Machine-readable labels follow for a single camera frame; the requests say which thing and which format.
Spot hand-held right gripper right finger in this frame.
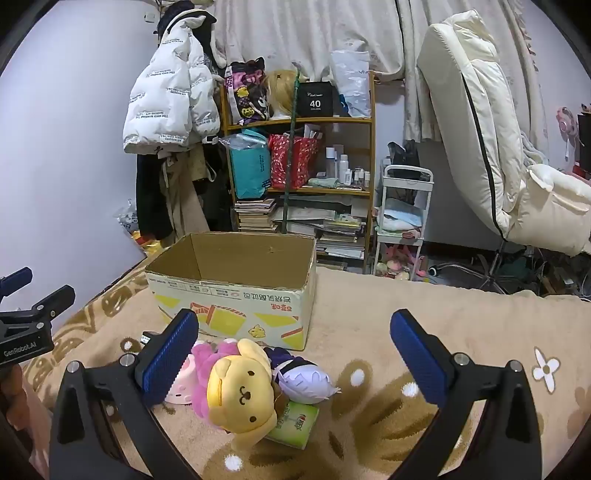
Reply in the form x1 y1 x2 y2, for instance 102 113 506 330
389 308 543 480

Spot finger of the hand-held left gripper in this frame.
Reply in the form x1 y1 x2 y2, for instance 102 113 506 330
0 284 77 330
0 267 34 301

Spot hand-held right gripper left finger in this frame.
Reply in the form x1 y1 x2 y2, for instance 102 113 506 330
48 308 200 480

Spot pink white soft toy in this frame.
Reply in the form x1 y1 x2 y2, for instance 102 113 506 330
165 353 200 407

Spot pink plush toy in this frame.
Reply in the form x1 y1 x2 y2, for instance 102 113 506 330
191 340 241 432

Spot yellow dog plush toy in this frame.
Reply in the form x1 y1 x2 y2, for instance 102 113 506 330
206 338 279 448

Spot printed cardboard box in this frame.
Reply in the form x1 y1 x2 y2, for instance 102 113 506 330
144 232 318 352

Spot purple white plush doll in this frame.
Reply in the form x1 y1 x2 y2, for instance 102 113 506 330
263 346 342 404

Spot person's left hand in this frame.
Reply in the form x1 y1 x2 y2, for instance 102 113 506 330
0 364 28 418

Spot beige printed blanket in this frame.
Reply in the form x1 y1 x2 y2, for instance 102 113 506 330
18 258 591 480

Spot pile of pink toys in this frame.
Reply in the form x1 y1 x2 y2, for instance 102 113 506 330
378 244 426 281

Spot clear plastic bag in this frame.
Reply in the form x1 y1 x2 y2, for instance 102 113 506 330
115 203 162 254

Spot green tissue packet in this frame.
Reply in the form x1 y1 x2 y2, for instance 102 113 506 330
264 399 320 450

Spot light blue cloth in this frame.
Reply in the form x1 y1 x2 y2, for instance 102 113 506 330
381 198 423 232

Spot dark hanging garment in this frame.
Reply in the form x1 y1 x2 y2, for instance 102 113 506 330
136 152 175 241

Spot pile of papers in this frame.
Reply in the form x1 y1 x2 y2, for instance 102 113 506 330
272 205 368 259

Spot beige coat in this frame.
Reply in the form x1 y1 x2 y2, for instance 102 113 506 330
159 148 218 241

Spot stack of books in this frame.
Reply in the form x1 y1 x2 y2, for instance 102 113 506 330
233 198 278 233

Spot white trolley cart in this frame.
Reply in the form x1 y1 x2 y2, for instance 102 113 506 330
372 165 435 280

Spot row of white cosmetic bottles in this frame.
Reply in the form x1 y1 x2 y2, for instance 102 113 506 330
323 144 371 188

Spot black bag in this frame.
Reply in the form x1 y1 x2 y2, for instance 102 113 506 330
387 140 422 181

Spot teal bag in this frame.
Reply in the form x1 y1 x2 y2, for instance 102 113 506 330
229 129 272 200

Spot red patterned bag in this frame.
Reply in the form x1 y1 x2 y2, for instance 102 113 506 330
268 133 321 190

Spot green pole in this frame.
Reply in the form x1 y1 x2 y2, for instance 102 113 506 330
281 65 301 234

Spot white puffer jacket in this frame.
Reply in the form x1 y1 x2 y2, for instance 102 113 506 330
122 7 222 155

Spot cream padded chair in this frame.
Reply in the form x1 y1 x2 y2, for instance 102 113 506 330
417 9 591 294

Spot wooden shelf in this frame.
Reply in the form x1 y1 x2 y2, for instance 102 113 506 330
219 69 377 275

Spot cartoon print bag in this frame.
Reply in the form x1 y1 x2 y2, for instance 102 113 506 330
225 58 271 125

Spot black box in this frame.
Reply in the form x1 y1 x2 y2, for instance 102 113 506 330
294 82 334 118

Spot white plastic bag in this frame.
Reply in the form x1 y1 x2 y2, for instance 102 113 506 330
330 50 372 118

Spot pink fan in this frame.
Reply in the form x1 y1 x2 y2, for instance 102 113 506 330
556 106 579 162

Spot blonde wig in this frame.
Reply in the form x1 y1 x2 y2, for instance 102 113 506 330
263 69 301 120

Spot pale curtain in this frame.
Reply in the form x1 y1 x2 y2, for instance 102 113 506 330
210 0 550 144

